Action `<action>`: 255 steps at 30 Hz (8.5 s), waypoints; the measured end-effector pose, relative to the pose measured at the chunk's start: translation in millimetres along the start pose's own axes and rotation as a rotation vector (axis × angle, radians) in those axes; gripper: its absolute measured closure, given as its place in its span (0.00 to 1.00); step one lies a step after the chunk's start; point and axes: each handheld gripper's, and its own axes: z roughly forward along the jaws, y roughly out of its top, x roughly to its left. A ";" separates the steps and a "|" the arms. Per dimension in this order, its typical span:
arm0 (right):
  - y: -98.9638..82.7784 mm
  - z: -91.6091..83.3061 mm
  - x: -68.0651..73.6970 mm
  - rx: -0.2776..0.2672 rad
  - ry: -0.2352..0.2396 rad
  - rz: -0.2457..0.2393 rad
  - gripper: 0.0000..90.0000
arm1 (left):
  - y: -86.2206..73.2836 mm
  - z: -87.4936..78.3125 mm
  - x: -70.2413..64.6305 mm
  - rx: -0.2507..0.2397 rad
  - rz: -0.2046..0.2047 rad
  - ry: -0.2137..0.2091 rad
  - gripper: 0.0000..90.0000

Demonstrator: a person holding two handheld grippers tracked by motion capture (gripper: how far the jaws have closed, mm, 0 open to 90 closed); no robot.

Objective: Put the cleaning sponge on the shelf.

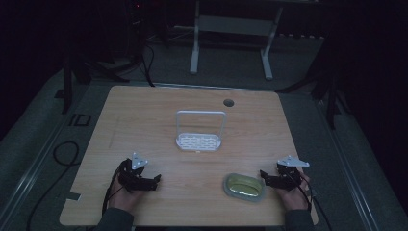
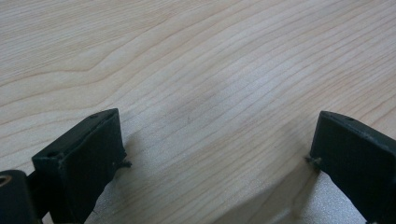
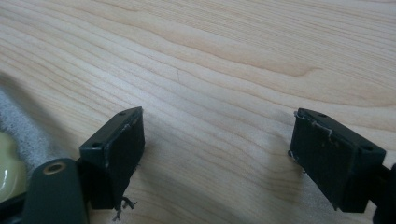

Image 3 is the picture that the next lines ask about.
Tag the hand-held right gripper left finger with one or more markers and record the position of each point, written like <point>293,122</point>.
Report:
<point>115,158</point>

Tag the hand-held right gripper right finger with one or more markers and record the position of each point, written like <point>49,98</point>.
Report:
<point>333,155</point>

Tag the pale yellow-green fruit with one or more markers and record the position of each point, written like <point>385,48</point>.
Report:
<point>9,174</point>

